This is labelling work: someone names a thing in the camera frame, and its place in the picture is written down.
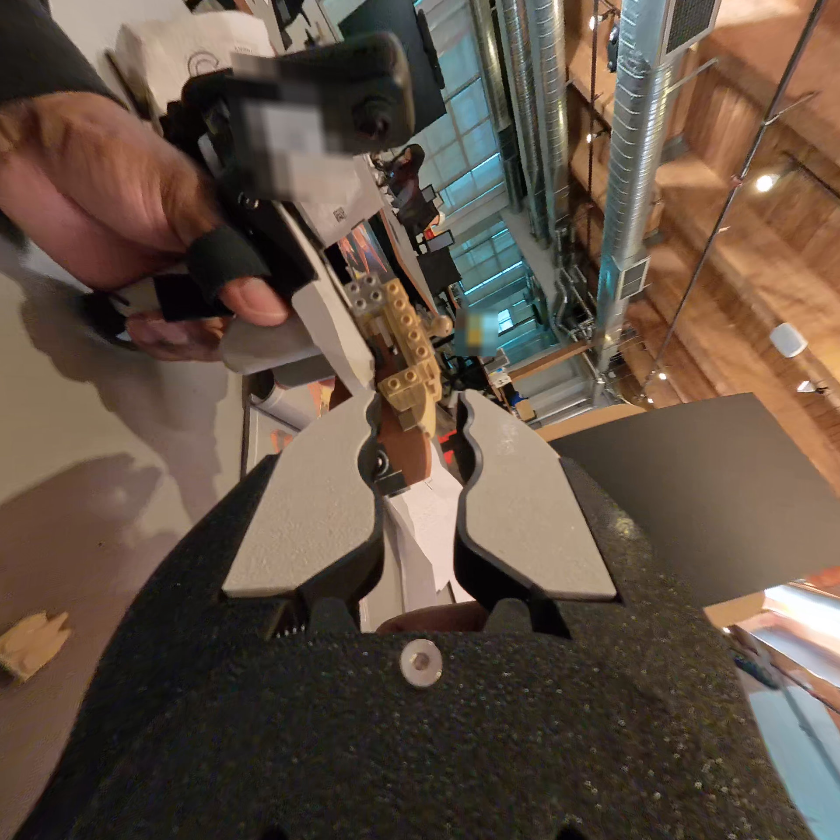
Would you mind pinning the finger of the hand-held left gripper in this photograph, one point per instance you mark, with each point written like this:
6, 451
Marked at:
334, 334

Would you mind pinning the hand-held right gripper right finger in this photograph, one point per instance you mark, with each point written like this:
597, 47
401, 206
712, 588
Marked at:
538, 518

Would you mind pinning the colourful picture box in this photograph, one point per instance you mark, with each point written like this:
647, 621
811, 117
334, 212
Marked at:
364, 253

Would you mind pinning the small black monitor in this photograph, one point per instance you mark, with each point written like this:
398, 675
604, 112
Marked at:
438, 269

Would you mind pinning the torn white paper bag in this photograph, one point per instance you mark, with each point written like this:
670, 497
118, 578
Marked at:
420, 544

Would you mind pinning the tan and orange brick model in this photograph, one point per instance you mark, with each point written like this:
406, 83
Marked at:
407, 328

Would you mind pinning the tan claw brick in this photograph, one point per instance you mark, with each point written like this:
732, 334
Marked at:
33, 643

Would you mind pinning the large black monitor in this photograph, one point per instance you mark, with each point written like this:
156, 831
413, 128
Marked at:
380, 16

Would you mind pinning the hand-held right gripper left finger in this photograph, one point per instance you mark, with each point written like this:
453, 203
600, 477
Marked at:
308, 512

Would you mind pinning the silver ventilation duct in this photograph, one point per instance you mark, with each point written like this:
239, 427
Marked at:
643, 164
538, 98

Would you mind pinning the large window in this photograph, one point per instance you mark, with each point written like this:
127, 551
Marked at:
472, 177

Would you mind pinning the white printed paper bag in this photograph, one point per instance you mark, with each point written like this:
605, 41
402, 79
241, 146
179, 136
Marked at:
184, 46

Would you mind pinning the person's left hand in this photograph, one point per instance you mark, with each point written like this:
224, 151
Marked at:
98, 197

